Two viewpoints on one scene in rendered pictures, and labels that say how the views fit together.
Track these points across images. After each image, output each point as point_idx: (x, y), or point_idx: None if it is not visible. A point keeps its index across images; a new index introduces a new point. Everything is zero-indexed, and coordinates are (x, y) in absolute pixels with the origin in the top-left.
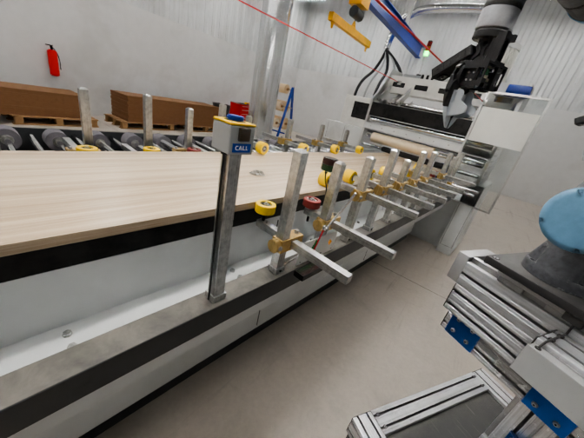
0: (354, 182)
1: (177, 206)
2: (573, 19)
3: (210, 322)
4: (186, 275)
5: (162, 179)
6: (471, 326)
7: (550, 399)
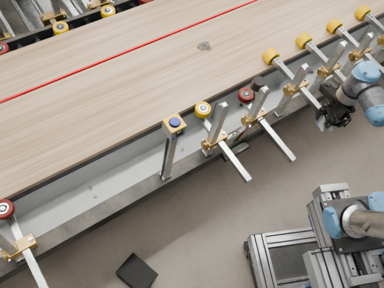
0: None
1: (140, 119)
2: None
3: (162, 190)
4: (146, 150)
5: (124, 77)
6: (312, 224)
7: (307, 271)
